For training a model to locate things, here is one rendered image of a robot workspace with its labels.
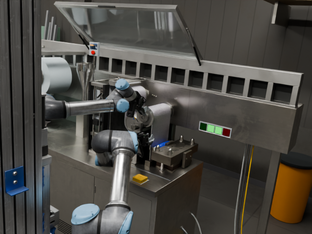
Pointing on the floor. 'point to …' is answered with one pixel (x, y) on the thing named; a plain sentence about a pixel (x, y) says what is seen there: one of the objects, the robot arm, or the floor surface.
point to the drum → (292, 187)
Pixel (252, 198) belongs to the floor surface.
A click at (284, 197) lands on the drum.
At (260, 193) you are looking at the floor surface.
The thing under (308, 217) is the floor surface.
